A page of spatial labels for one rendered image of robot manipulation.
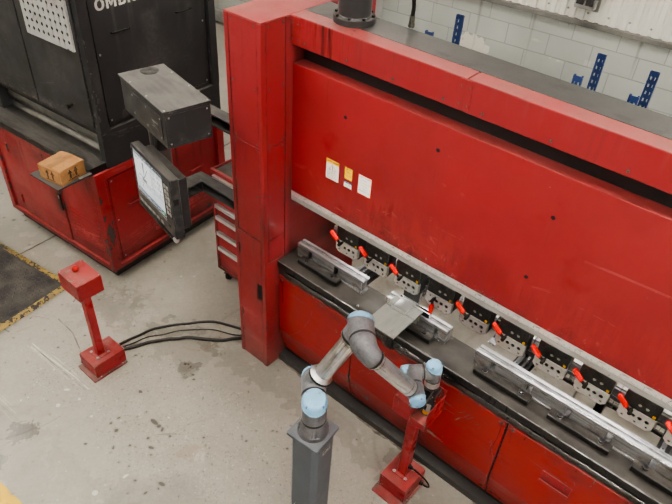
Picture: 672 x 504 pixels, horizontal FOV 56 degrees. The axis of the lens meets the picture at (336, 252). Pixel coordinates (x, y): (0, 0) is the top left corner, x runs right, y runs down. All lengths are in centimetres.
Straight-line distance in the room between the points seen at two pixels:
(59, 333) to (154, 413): 101
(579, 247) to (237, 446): 232
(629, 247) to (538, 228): 36
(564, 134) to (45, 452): 327
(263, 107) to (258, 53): 27
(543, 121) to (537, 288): 75
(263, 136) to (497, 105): 122
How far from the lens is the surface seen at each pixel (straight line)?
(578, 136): 246
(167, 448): 402
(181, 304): 481
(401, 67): 276
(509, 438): 335
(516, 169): 263
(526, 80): 267
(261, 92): 312
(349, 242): 341
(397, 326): 325
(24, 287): 523
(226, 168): 441
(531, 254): 278
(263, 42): 303
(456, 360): 332
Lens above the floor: 330
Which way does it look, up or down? 39 degrees down
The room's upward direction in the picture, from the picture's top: 4 degrees clockwise
